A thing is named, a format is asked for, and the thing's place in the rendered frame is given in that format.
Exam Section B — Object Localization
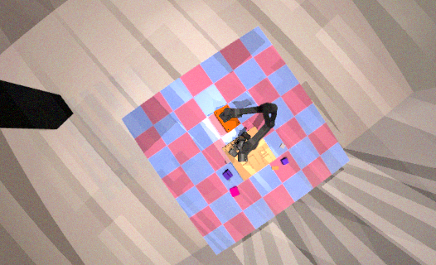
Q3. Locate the small pink flat block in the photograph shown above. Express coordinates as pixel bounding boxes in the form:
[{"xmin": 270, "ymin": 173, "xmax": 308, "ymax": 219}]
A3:
[{"xmin": 230, "ymin": 186, "xmax": 240, "ymax": 197}]

